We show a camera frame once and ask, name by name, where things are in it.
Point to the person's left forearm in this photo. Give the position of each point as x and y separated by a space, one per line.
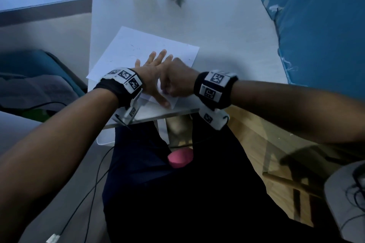
48 160

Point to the white paper sheet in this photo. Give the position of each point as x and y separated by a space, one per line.
137 49

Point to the person's right hand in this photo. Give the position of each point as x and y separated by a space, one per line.
181 82

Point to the person's dark trousers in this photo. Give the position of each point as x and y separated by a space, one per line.
171 194

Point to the person's left hand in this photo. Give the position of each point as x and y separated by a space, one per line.
155 76

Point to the teal chair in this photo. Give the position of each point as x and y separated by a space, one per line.
42 66

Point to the black left wrist camera band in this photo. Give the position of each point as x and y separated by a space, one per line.
122 86

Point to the white plastic bin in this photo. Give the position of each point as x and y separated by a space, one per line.
104 137

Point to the person's right forearm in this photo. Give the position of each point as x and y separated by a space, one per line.
299 109

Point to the blue patterned cushion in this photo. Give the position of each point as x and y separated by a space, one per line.
319 23

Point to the pink slipper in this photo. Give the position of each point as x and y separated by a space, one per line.
180 158

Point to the grey printed paper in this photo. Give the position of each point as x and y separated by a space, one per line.
34 92

